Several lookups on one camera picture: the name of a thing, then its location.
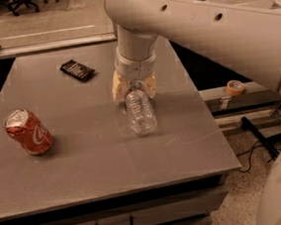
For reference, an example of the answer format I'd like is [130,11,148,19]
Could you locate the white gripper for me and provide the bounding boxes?
[112,50,156,104]

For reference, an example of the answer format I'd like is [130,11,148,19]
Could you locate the clear plastic water bottle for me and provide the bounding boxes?
[125,82,157,136]

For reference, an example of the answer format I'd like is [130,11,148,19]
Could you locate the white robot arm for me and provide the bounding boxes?
[103,0,281,225]

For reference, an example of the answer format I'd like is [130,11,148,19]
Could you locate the black snack wrapper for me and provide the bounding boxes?
[59,59,95,82]

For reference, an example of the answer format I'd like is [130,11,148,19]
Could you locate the orange tape roll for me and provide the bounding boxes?
[226,79,245,96]

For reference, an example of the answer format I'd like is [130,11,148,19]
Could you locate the red Coca-Cola can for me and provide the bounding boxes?
[3,109,53,156]

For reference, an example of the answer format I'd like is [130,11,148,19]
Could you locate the black wheeled stand leg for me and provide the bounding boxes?
[240,116,281,161]

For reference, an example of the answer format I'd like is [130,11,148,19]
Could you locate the black floor cable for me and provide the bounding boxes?
[234,137,281,174]

